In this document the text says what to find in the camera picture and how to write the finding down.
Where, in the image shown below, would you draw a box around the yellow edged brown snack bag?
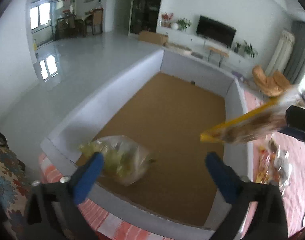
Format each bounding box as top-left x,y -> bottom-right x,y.
200,87 -> 300,144

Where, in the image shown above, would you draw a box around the clear bag green snacks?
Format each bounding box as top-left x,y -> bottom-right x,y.
78,135 -> 155,186

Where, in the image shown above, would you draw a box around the red white striped tablecloth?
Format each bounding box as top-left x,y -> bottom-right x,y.
40,103 -> 305,239

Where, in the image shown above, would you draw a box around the orange lounge chair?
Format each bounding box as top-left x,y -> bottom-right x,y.
252,65 -> 292,98

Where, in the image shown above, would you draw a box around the floral patterned cushion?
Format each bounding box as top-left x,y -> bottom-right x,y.
0,132 -> 30,239

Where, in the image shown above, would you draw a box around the green potted plant right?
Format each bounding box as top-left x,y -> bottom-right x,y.
244,41 -> 259,59

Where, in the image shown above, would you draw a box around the green potted plant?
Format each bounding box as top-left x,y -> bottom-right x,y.
176,18 -> 191,31
244,41 -> 259,59

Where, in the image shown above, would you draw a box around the large white cardboard box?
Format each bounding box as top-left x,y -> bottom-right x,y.
40,50 -> 253,239

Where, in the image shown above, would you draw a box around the small wooden bench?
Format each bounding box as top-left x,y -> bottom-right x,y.
207,46 -> 229,67

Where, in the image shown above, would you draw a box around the black flat television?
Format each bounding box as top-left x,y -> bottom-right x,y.
196,15 -> 236,48

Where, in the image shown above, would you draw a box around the white tv cabinet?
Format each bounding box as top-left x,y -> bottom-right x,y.
156,27 -> 254,68

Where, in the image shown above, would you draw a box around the green potted plant left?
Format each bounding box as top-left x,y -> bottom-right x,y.
176,18 -> 191,31

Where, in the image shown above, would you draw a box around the dining table with chairs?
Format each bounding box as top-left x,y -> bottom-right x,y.
54,7 -> 104,40

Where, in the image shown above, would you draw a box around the brown cardboard box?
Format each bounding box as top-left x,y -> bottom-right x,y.
139,30 -> 169,46

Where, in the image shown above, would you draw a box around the red flower vase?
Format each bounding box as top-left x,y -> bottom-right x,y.
161,12 -> 174,28

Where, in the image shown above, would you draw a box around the dark glass cabinet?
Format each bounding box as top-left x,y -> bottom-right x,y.
129,0 -> 161,34

